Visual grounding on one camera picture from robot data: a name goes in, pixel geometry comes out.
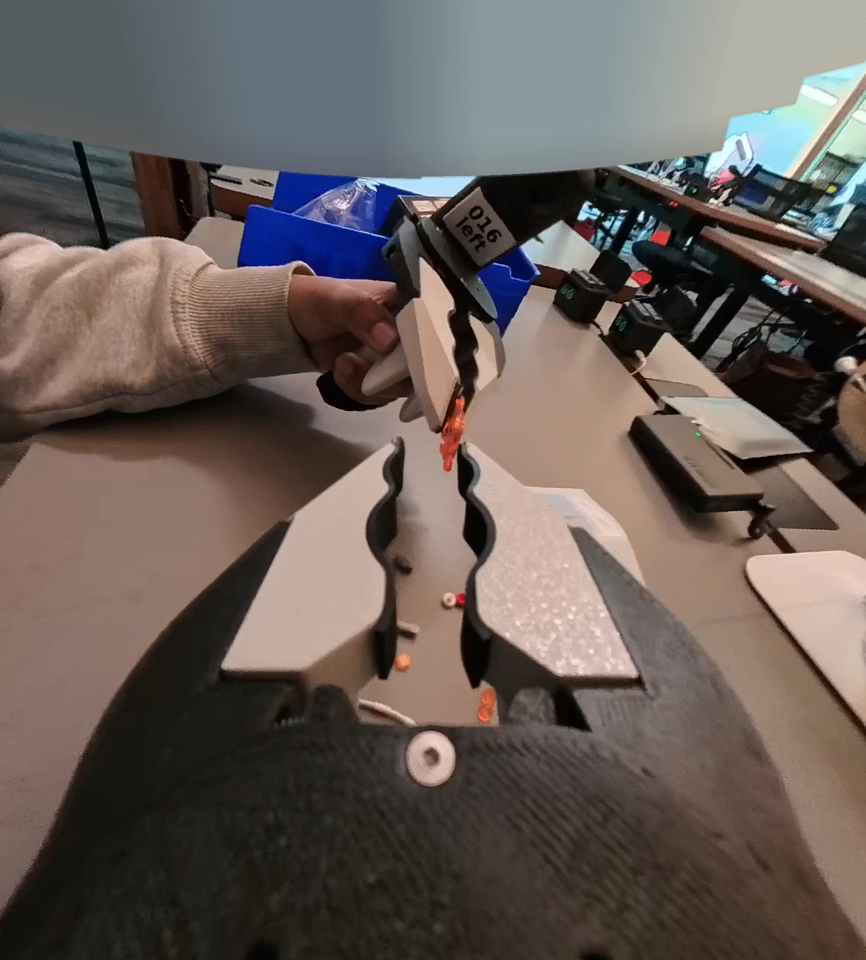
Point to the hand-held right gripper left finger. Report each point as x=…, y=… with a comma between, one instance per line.
x=305, y=600

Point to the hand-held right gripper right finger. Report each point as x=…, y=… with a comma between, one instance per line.
x=553, y=600

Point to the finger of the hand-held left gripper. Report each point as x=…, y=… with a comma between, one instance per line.
x=485, y=356
x=429, y=352

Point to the large orange lego flame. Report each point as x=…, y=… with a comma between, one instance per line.
x=453, y=431

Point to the lego instruction booklet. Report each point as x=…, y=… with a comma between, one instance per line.
x=598, y=517

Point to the person's left forearm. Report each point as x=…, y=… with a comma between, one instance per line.
x=103, y=337

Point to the dark lego box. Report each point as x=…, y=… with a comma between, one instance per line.
x=421, y=208

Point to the person's left hand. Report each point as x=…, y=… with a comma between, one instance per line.
x=335, y=315

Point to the black charger with green lights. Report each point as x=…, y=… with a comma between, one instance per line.
x=639, y=330
x=581, y=296

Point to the large blue plastic bin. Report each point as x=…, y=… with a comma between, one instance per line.
x=313, y=247

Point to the clear plastic bag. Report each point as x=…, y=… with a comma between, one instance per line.
x=339, y=202

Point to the long wooden desk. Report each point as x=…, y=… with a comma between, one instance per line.
x=717, y=214
x=815, y=277

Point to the black flat case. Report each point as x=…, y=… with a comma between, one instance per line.
x=695, y=465

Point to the silver laptop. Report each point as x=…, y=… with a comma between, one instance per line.
x=740, y=427

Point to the white base stand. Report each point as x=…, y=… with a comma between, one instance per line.
x=815, y=607

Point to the wooden post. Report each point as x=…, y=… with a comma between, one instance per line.
x=159, y=195

